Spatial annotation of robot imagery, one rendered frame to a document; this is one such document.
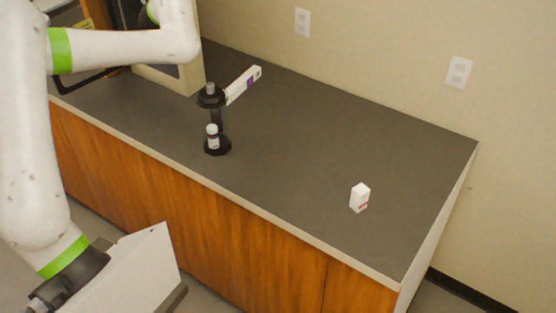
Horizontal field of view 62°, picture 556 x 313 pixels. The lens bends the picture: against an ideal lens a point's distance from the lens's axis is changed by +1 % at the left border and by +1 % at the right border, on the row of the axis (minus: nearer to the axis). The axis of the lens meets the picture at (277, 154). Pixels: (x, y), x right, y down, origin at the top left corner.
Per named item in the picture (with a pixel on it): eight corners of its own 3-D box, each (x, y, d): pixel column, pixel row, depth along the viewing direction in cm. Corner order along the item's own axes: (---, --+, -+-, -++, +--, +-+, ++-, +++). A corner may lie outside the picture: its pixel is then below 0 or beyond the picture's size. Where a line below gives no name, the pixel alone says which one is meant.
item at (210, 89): (210, 89, 153) (208, 72, 149) (232, 98, 149) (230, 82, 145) (191, 103, 148) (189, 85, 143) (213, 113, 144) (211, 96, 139)
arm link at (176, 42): (65, 20, 113) (59, 34, 122) (74, 66, 113) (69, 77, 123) (202, 19, 132) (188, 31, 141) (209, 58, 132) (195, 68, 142)
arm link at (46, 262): (46, 284, 98) (-18, 217, 95) (42, 280, 112) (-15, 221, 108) (97, 241, 105) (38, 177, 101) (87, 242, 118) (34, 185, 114)
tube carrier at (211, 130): (213, 131, 167) (208, 82, 152) (238, 141, 163) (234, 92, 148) (195, 147, 160) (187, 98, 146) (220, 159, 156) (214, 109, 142)
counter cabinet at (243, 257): (136, 129, 314) (100, 3, 251) (422, 281, 230) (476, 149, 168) (50, 190, 274) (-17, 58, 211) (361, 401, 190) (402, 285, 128)
